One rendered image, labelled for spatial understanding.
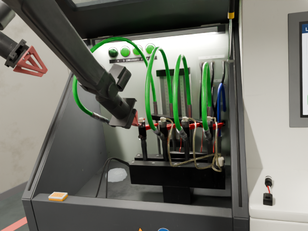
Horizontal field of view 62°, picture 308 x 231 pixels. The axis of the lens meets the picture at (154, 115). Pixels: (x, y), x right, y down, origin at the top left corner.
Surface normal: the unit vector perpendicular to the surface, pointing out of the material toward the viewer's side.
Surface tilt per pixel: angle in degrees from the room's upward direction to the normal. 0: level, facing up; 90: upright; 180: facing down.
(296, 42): 76
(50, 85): 90
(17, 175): 90
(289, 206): 0
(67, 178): 90
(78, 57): 111
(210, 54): 90
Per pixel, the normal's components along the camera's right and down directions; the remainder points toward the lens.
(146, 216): -0.26, 0.27
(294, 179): -0.09, -0.96
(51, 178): 0.96, -0.02
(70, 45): 0.87, 0.38
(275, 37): -0.28, 0.04
